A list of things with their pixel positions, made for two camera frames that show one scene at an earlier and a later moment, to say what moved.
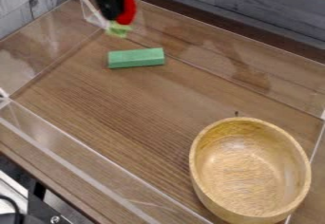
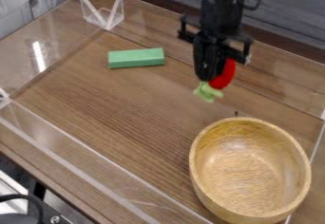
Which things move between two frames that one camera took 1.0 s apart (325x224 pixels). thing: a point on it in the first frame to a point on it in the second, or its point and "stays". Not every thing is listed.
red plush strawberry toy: x=119 y=27 to x=210 y=89
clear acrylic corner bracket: x=90 y=13 stays
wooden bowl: x=249 y=171 stays
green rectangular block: x=136 y=57 stays
